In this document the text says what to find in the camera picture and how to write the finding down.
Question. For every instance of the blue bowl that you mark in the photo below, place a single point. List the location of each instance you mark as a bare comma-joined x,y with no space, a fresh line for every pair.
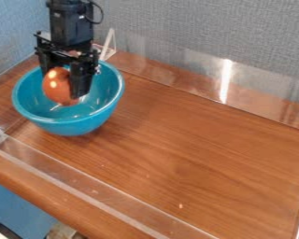
80,115

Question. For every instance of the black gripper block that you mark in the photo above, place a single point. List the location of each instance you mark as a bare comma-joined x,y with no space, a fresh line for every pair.
55,55

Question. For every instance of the clear acrylic front barrier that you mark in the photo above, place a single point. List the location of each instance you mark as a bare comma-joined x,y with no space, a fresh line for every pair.
81,200

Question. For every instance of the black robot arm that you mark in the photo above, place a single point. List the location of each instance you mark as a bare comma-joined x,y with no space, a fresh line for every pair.
65,45

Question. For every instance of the clear acrylic barrier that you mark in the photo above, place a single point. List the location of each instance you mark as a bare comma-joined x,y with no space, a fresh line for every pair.
247,88
81,200

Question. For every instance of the clear acrylic back barrier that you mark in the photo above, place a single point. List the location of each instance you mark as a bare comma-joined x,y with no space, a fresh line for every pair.
247,88

